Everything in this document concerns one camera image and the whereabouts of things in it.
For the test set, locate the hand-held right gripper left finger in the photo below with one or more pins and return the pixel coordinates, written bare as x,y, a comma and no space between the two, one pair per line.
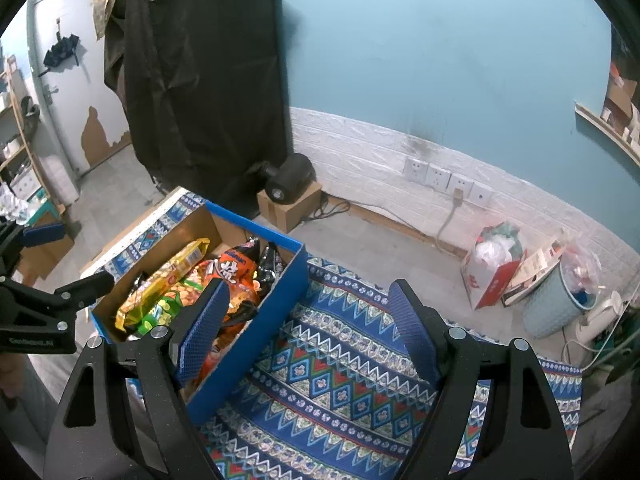
202,330

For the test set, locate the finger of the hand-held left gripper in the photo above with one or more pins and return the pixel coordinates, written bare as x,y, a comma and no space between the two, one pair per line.
85,287
45,235

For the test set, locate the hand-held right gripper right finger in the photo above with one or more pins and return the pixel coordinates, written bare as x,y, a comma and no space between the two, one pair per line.
412,330

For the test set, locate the orange noodle-print snack bag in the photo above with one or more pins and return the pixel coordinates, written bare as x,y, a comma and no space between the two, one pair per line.
225,340

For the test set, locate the green peanut snack bag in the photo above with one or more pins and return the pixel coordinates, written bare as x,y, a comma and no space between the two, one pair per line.
160,314

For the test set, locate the long yellow biscuit pack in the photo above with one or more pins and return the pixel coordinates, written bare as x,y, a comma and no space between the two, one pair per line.
160,280

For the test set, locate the blue cardboard box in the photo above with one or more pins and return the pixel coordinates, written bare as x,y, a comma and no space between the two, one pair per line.
280,320

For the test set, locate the person's left forearm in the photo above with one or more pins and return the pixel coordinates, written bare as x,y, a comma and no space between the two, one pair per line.
11,380

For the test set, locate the brown floor carton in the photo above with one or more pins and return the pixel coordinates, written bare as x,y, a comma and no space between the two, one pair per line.
47,255

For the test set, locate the white plastic wrapped pack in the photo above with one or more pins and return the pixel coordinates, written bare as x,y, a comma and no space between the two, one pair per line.
62,180

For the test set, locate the blue patterned blanket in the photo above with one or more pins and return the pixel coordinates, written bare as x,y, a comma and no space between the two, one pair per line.
340,360

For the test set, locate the red white paper bag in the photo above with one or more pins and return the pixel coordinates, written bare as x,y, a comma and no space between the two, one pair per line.
492,285

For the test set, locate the wooden shelf rack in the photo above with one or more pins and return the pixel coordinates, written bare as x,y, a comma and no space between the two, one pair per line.
22,135

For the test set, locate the white plastic bag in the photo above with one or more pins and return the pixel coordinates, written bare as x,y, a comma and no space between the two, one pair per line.
495,251

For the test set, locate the white peeling door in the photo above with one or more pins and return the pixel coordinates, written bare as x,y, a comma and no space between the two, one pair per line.
65,110

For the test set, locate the light blue trash bin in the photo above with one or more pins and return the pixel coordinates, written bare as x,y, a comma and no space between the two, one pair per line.
552,305

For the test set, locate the white red flat carton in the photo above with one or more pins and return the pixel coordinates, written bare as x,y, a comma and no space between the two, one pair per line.
540,265

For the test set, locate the small brown cardboard box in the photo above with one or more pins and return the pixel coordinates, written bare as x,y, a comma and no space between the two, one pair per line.
292,210

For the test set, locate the black round fan heater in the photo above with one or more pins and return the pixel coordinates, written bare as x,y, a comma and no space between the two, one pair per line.
287,177

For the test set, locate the black folded umbrella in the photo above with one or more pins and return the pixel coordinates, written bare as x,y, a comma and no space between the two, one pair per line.
60,55

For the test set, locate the clear plastic bin liner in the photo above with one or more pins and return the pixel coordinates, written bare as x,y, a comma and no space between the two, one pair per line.
582,265

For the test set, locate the black cloth cover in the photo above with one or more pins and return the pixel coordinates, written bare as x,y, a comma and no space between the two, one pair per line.
200,85

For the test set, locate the beige crumpled cloth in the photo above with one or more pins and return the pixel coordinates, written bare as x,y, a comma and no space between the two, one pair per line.
107,5

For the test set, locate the brown shelf carton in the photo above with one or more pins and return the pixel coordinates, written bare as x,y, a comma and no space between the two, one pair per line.
622,90

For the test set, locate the white wall socket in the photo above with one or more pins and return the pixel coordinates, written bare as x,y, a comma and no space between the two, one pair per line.
415,170
481,194
437,177
460,182

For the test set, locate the wooden wall shelf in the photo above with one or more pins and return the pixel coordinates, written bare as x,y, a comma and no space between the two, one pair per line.
607,130

